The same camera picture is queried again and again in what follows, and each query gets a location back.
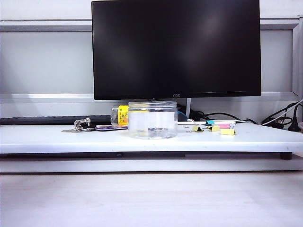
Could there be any round transparent plastic box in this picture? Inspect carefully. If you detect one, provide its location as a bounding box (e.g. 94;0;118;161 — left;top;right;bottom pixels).
127;101;178;140

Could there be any yellow black striped binder clip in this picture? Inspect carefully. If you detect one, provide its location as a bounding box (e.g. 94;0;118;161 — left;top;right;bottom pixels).
186;120;204;133

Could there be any yellow label plastic bottle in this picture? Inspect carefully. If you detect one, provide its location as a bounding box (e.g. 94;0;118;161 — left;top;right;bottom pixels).
110;105;130;126

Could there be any black computer monitor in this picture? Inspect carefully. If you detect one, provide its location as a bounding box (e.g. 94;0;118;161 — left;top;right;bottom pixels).
91;0;263;119

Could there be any white desk riser board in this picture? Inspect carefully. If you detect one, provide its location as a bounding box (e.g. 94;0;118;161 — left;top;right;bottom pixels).
0;122;303;154

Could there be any black keyboard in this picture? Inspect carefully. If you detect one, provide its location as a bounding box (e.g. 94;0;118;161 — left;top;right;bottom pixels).
0;114;112;125

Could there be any black power plug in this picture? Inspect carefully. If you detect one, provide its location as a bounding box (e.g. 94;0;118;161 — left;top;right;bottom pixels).
287;104;303;132

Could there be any thin black cable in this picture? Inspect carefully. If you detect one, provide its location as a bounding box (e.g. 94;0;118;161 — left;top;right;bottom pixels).
190;110;258;125

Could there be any aluminium frame rail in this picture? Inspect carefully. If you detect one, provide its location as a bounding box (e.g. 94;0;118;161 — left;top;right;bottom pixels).
0;93;299;105

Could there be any white cable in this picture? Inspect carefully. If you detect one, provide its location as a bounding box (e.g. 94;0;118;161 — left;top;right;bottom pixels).
236;100;303;125

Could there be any thick black cable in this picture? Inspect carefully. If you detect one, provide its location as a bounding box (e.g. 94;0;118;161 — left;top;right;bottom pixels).
261;100;303;130

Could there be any aluminium frame post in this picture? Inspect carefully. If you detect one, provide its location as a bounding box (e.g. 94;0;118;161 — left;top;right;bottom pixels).
292;14;303;96

